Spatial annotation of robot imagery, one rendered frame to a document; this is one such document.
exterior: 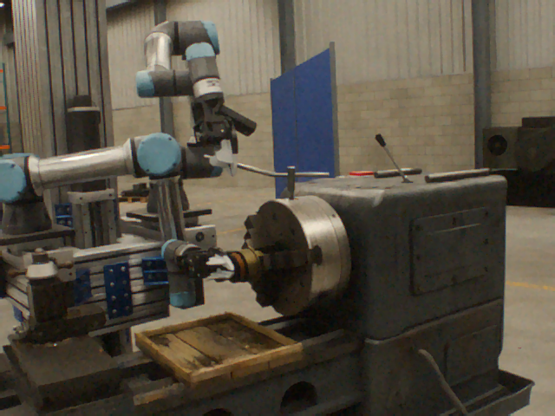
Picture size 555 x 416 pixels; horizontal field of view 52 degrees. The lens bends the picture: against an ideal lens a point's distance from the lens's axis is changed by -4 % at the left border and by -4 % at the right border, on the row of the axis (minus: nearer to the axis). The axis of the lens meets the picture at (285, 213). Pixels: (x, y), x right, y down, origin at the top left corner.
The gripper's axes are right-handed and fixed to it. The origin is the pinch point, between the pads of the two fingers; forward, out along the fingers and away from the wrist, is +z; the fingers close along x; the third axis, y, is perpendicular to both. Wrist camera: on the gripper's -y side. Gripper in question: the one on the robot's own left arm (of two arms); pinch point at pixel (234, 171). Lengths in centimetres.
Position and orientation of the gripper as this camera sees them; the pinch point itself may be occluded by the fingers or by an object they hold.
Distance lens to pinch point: 151.3
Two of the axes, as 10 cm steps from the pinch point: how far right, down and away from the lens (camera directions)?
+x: 5.1, -2.7, -8.2
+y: -8.3, 1.2, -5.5
